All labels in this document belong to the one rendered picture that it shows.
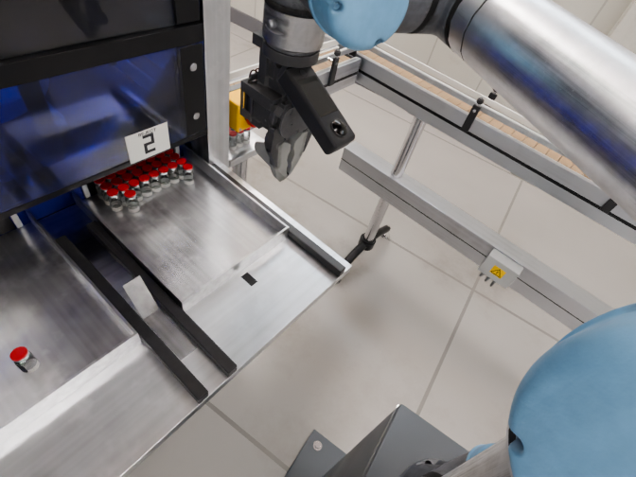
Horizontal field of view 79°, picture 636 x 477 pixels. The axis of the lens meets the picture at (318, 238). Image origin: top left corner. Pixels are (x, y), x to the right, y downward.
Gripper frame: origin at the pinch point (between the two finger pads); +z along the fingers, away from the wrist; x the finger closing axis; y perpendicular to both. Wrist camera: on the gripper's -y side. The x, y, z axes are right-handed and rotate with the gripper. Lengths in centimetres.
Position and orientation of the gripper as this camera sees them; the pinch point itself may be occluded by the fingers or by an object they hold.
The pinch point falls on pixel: (285, 176)
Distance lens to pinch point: 62.5
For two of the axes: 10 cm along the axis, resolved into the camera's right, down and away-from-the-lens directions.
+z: -1.8, 6.4, 7.4
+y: -7.5, -5.8, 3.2
